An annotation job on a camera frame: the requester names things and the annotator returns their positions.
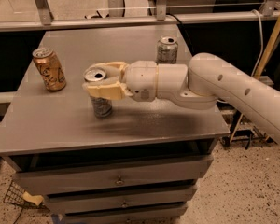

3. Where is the grey drawer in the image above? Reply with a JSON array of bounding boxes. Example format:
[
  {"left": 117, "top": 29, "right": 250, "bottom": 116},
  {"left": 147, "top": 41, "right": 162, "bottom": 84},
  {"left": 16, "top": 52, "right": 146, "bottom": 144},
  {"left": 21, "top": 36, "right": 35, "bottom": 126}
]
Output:
[
  {"left": 64, "top": 203, "right": 187, "bottom": 224},
  {"left": 13, "top": 155, "right": 213, "bottom": 195},
  {"left": 45, "top": 185, "right": 197, "bottom": 214}
]

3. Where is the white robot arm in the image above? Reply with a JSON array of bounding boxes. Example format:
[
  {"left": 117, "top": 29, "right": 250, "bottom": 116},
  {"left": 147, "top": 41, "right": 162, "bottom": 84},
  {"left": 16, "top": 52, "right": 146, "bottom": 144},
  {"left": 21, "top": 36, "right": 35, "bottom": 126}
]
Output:
[{"left": 83, "top": 53, "right": 280, "bottom": 145}]

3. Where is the silver green soda can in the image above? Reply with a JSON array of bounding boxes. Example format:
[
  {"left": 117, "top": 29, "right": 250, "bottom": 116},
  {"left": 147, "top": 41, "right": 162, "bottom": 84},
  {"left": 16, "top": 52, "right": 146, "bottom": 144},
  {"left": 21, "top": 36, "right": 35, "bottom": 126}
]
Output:
[{"left": 157, "top": 35, "right": 178, "bottom": 64}]

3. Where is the middle grey drawer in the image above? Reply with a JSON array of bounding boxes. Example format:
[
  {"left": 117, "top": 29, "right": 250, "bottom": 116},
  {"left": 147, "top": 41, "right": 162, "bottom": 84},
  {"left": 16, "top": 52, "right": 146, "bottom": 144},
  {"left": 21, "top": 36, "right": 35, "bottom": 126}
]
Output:
[{"left": 45, "top": 185, "right": 197, "bottom": 214}]

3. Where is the bottom grey drawer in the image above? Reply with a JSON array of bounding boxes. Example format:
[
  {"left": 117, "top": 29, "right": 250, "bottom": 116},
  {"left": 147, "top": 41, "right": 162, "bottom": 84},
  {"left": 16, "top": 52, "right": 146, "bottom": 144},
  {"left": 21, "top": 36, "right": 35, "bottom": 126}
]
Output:
[{"left": 64, "top": 203, "right": 187, "bottom": 224}]

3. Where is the black wire basket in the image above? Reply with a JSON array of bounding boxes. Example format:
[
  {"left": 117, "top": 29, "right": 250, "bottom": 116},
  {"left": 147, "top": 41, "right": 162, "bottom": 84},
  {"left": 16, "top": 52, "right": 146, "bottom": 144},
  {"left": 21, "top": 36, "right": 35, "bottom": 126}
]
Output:
[{"left": 4, "top": 181, "right": 38, "bottom": 209}]

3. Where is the white cable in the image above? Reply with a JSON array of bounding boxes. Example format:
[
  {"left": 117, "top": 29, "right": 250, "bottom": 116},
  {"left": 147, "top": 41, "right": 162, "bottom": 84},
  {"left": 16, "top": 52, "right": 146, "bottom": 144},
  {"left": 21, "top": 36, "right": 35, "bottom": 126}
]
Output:
[{"left": 217, "top": 9, "right": 265, "bottom": 105}]

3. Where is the grey drawer cabinet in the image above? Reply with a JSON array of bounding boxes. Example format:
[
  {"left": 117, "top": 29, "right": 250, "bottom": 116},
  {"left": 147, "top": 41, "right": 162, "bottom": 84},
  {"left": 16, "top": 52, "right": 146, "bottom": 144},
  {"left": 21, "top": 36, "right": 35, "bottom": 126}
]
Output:
[{"left": 0, "top": 24, "right": 231, "bottom": 224}]

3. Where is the yellow foam piece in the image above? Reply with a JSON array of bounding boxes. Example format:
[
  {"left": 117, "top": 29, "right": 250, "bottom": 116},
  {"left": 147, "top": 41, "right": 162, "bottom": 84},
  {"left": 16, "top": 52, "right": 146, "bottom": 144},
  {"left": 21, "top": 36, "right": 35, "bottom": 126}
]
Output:
[{"left": 22, "top": 191, "right": 43, "bottom": 206}]

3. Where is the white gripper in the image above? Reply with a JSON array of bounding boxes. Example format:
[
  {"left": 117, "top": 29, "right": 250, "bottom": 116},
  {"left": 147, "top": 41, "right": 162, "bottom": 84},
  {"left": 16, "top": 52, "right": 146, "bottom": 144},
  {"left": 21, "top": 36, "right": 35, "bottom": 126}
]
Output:
[{"left": 82, "top": 61, "right": 158, "bottom": 102}]

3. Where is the orange soda can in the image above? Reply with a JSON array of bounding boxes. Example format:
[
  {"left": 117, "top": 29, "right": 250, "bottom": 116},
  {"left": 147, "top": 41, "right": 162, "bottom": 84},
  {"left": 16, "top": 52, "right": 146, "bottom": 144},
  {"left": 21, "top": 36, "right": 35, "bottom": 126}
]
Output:
[{"left": 33, "top": 47, "right": 66, "bottom": 91}]

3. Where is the grey metal railing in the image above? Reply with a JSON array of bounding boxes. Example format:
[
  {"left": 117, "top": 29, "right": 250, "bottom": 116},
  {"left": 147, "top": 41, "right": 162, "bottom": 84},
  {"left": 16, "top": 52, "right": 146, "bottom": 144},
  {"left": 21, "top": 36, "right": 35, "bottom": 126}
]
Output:
[{"left": 0, "top": 0, "right": 280, "bottom": 32}]

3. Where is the top grey drawer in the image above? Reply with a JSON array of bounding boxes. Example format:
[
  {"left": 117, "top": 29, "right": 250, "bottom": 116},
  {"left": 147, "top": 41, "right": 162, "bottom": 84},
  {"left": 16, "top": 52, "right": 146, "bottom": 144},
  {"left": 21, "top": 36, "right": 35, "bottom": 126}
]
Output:
[{"left": 13, "top": 155, "right": 213, "bottom": 195}]

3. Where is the blue silver redbull can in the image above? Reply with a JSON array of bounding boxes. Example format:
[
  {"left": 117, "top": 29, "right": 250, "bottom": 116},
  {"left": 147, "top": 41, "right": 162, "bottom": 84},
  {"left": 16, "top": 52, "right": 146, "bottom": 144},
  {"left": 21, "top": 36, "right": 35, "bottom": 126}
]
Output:
[{"left": 83, "top": 66, "right": 112, "bottom": 118}]

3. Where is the black cable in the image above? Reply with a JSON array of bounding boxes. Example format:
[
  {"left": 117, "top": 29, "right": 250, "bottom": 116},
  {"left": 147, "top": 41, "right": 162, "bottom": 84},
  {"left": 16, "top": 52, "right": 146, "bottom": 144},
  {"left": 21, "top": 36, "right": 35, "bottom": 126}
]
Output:
[{"left": 166, "top": 13, "right": 194, "bottom": 56}]

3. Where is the yellow metal stand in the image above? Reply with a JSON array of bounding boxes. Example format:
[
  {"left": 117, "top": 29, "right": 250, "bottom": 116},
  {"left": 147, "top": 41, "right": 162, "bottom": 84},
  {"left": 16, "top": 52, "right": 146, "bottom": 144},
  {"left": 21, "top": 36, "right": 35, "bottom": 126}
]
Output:
[{"left": 252, "top": 14, "right": 280, "bottom": 80}]

